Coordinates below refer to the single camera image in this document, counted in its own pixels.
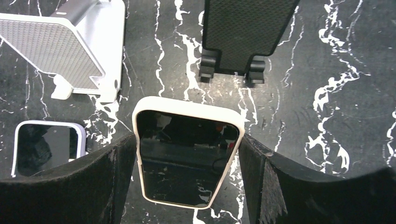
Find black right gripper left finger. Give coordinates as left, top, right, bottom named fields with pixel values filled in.
left=0, top=134, right=136, bottom=224

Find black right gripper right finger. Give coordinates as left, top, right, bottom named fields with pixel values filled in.
left=239, top=134, right=396, bottom=224

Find phone with pink case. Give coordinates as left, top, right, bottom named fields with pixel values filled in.
left=132, top=96, right=245, bottom=210

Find phone with lilac case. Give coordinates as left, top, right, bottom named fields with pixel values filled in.
left=11, top=120, right=86, bottom=177

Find black clamp phone stand right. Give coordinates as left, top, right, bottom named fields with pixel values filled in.
left=199, top=0, right=299, bottom=84

